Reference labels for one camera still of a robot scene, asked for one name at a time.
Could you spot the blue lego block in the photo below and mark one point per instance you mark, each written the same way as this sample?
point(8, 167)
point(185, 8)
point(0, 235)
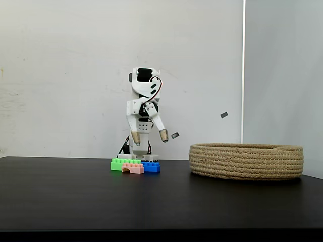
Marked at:
point(153, 168)

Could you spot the green lego block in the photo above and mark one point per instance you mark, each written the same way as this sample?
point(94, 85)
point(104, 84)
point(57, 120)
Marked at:
point(116, 165)

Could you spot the grey tape piece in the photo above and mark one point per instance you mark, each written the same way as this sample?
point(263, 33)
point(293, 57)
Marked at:
point(175, 135)
point(224, 115)

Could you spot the pink lego block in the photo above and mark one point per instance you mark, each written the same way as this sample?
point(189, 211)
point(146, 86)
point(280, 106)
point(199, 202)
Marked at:
point(135, 169)

